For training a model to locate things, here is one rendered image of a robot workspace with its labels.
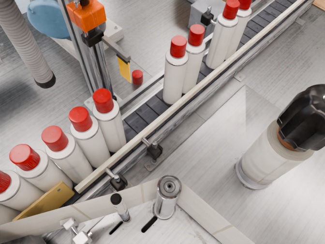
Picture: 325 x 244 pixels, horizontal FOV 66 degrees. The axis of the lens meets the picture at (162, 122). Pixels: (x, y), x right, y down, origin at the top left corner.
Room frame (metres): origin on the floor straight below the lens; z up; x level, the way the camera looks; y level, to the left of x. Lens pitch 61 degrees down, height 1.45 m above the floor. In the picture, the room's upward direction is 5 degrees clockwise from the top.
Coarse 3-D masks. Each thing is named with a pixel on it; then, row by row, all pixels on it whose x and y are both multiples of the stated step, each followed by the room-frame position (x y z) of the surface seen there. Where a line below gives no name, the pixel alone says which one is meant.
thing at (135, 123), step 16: (288, 0) 0.88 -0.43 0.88; (256, 16) 0.77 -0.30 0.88; (272, 16) 0.78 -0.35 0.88; (288, 16) 0.79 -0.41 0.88; (256, 32) 0.69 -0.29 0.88; (160, 96) 0.40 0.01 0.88; (144, 112) 0.34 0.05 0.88; (160, 112) 0.35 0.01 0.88; (176, 112) 0.35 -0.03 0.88; (128, 128) 0.29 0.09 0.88; (144, 128) 0.30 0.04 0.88
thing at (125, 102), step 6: (258, 0) 0.74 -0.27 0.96; (252, 6) 0.71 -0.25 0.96; (210, 36) 0.56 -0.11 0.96; (162, 72) 0.42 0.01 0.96; (156, 78) 0.39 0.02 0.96; (144, 84) 0.37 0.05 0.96; (150, 84) 0.38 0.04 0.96; (138, 90) 0.35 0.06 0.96; (144, 90) 0.36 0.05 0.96; (132, 96) 0.33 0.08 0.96; (138, 96) 0.34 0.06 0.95; (120, 102) 0.32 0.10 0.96; (126, 102) 0.32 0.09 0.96; (120, 108) 0.30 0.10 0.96
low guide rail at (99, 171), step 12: (300, 0) 0.83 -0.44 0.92; (288, 12) 0.76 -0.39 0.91; (276, 24) 0.71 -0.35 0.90; (240, 48) 0.57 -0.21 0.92; (228, 60) 0.52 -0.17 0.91; (216, 72) 0.47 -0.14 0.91; (204, 84) 0.43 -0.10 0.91; (192, 96) 0.40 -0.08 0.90; (168, 108) 0.34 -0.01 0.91; (156, 120) 0.30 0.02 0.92; (144, 132) 0.27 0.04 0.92; (132, 144) 0.23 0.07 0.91; (120, 156) 0.20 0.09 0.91; (84, 180) 0.14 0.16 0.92
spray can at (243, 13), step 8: (240, 0) 0.57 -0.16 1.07; (248, 0) 0.56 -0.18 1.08; (240, 8) 0.56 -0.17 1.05; (248, 8) 0.56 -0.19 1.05; (240, 16) 0.55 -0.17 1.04; (248, 16) 0.56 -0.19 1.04; (240, 24) 0.55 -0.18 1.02; (240, 32) 0.55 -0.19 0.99; (232, 40) 0.55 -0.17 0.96; (232, 48) 0.55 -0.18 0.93
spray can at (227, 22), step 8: (232, 0) 0.54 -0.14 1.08; (224, 8) 0.53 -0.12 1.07; (232, 8) 0.52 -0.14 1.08; (224, 16) 0.52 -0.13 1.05; (232, 16) 0.52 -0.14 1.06; (216, 24) 0.53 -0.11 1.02; (224, 24) 0.51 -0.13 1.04; (232, 24) 0.51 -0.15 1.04; (216, 32) 0.52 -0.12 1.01; (224, 32) 0.51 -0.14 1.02; (232, 32) 0.52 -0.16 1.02; (216, 40) 0.52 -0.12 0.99; (224, 40) 0.51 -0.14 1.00; (216, 48) 0.51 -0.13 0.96; (224, 48) 0.51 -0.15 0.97; (208, 56) 0.52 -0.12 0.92; (216, 56) 0.51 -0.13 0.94; (224, 56) 0.52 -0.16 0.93; (208, 64) 0.52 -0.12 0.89; (216, 64) 0.51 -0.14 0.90
